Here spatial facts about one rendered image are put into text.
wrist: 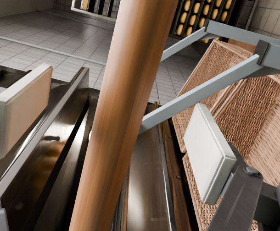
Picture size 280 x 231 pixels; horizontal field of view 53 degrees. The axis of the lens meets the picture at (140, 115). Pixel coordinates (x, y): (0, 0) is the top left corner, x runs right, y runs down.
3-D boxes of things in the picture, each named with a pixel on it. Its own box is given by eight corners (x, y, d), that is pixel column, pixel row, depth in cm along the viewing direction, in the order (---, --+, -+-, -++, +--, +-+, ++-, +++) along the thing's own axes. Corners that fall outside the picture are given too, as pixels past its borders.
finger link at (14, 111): (2, 161, 13) (-15, 157, 13) (47, 106, 19) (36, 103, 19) (6, 103, 12) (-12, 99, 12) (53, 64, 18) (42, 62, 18)
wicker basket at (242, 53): (237, 168, 127) (180, 155, 124) (209, 119, 179) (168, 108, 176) (285, 66, 109) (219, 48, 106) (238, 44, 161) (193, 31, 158)
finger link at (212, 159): (223, 155, 13) (238, 159, 13) (196, 101, 19) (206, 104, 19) (201, 204, 14) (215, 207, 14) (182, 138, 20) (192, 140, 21)
